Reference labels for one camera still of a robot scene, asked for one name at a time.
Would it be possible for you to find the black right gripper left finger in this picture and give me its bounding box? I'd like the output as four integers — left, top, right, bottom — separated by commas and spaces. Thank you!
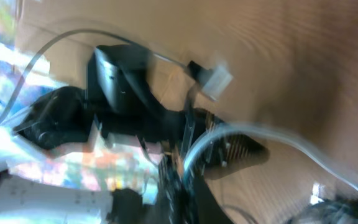
141, 155, 191, 224

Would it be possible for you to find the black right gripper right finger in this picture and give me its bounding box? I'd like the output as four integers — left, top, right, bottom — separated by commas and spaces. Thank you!
192, 175, 233, 224

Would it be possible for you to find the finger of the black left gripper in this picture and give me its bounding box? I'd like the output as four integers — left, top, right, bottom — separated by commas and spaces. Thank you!
197, 134, 270, 180

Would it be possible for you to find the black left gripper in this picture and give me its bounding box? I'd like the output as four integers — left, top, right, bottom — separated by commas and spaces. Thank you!
85, 44, 210, 152

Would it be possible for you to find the thin black cable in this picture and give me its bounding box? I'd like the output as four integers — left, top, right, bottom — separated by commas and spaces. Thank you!
219, 186, 358, 224

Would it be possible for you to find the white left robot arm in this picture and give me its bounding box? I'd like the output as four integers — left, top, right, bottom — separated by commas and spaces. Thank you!
13, 44, 229, 223

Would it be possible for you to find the left camera black cable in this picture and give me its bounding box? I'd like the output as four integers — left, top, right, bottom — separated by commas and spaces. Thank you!
0, 28, 189, 127

